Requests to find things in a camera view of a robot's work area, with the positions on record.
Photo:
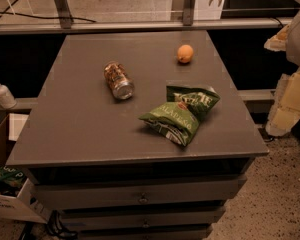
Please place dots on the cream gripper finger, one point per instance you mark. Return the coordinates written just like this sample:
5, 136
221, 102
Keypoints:
285, 112
278, 41

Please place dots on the orange soda can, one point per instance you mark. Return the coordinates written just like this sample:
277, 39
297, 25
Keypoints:
120, 84

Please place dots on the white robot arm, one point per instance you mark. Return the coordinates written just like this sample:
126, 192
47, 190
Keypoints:
293, 41

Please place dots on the orange fruit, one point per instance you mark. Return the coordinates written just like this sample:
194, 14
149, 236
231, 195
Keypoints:
185, 54

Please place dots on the green jalapeno chip bag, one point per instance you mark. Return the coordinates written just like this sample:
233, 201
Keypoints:
179, 118

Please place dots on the grey drawer cabinet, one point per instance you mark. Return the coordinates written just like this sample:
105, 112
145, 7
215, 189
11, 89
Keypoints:
109, 175

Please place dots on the white pump bottle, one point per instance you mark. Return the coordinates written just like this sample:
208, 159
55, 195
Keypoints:
7, 100

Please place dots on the cardboard box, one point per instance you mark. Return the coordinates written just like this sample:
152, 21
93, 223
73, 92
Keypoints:
16, 199

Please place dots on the green packet in box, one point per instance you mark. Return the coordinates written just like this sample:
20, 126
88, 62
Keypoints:
12, 177

